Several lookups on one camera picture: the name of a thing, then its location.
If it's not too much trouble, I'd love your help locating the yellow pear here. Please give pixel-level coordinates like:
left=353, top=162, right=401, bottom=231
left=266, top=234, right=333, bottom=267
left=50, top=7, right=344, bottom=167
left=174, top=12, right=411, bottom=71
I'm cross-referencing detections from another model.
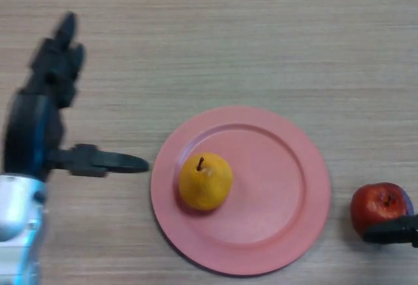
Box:
left=178, top=152, right=234, bottom=212

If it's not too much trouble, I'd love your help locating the red apple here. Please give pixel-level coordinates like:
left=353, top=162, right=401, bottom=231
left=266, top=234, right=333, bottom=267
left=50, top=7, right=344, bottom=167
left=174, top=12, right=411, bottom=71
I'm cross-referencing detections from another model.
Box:
left=349, top=182, right=415, bottom=239

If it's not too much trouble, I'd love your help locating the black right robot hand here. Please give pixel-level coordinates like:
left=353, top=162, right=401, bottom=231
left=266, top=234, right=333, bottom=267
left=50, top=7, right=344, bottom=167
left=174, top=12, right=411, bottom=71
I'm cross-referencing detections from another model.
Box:
left=362, top=214, right=418, bottom=247

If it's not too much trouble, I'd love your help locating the pink round plate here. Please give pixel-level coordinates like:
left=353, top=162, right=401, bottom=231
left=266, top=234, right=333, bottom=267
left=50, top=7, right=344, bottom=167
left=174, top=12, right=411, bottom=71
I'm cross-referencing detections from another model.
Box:
left=150, top=106, right=332, bottom=278

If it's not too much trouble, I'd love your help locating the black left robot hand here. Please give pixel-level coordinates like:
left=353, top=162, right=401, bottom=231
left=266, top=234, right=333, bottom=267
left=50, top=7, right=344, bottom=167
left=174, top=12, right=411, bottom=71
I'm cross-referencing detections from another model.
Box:
left=2, top=12, right=150, bottom=182

